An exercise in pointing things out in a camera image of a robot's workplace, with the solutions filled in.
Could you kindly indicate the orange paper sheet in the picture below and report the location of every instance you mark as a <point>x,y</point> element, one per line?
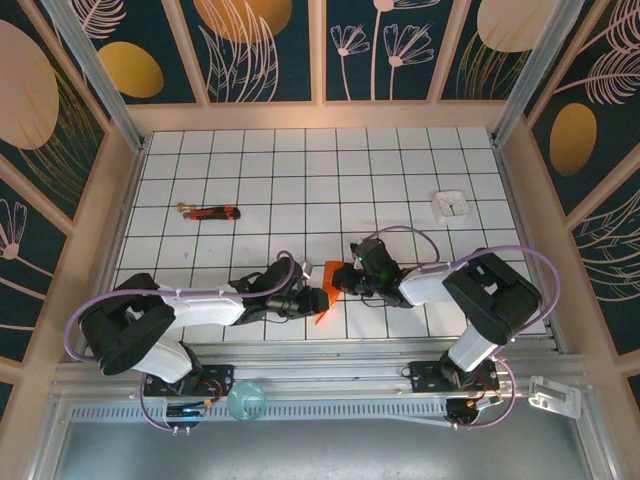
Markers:
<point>330,275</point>

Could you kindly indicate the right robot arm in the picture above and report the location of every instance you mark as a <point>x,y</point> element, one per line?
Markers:
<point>495,300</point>

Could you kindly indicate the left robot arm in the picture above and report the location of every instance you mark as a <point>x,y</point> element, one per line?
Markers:
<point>130,325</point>

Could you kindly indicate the white square clock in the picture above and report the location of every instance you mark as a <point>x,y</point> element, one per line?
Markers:
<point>451,207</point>

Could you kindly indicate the orange black utility knife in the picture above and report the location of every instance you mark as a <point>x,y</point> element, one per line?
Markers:
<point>215,214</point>

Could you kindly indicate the clear teal glass bowl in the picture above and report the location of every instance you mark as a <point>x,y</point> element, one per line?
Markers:
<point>245,400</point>

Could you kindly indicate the small brass fitting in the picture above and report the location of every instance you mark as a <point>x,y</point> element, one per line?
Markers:
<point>185,206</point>

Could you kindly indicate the black controller board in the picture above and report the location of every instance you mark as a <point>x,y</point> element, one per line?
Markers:
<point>185,412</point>
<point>465,410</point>

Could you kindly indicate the aluminium mounting rail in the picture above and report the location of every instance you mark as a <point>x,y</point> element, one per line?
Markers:
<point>325,370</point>

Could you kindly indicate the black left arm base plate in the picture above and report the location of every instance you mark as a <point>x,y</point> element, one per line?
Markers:
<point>222,375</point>

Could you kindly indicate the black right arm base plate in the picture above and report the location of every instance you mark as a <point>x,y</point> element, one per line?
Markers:
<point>425,372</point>

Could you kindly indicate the aluminium side rail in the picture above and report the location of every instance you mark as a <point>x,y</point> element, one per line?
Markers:
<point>511,192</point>
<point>129,192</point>

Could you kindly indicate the white plastic bracket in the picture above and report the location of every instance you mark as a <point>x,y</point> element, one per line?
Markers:
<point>555,397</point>

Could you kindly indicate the aluminium frame post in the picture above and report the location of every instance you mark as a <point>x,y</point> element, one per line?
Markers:
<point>97,75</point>
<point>532,75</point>

